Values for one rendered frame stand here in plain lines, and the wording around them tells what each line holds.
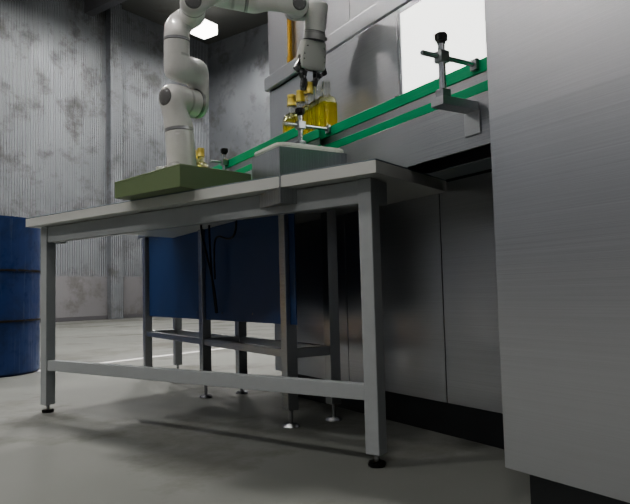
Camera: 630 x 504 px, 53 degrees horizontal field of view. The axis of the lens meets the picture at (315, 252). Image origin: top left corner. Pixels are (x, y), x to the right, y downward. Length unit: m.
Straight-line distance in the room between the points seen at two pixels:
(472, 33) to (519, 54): 0.63
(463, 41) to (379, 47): 0.39
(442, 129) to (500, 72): 0.37
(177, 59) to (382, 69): 0.67
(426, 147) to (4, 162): 11.83
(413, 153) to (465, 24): 0.42
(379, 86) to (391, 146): 0.43
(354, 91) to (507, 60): 1.07
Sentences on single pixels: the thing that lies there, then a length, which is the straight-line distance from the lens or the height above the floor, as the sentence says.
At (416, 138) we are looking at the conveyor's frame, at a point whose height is 0.82.
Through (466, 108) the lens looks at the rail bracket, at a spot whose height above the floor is 0.84.
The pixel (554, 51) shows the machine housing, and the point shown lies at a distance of 1.20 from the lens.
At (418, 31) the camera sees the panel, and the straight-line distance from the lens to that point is 2.04.
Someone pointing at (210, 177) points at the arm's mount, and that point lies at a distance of 1.97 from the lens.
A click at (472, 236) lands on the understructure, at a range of 1.79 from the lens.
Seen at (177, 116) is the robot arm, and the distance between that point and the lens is 2.12.
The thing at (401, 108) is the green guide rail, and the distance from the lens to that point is 1.77.
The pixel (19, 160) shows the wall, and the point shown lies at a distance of 13.26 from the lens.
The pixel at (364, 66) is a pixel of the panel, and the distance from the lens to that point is 2.23.
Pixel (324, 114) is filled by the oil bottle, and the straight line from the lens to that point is 2.12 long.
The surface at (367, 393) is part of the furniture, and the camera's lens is 1.59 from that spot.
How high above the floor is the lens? 0.43
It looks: 4 degrees up
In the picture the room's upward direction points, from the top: 1 degrees counter-clockwise
